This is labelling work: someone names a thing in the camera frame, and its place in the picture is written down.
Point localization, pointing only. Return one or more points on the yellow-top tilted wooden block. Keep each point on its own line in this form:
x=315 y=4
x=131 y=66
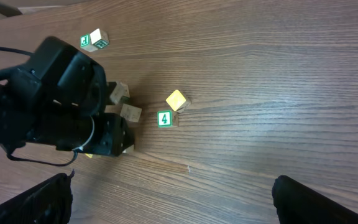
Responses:
x=178 y=101

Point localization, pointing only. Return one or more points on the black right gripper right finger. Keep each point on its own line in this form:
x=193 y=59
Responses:
x=298 y=204

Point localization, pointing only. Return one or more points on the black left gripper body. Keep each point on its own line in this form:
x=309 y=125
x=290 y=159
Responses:
x=74 y=120

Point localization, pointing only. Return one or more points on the green number four block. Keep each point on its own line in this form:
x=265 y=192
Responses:
x=167 y=119

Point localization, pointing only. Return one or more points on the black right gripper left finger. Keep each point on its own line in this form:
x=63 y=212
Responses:
x=47 y=202

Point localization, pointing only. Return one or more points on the bird picture blue-sided block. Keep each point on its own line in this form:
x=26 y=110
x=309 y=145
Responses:
x=129 y=150

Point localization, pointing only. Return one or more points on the green R wooden block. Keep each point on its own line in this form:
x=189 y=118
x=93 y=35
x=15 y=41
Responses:
x=99 y=38

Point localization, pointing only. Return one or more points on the red-sided wooden block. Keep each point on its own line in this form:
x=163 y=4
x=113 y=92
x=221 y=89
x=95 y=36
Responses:
x=128 y=112

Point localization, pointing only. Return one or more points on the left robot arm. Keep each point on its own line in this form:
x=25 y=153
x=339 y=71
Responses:
x=17 y=126

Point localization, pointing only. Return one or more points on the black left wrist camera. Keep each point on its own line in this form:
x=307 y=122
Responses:
x=54 y=63

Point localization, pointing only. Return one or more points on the green letter wooden block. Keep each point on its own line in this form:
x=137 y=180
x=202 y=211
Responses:
x=85 y=43

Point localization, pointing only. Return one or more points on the green-sided number five block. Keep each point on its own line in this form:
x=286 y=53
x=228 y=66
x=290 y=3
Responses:
x=118 y=92

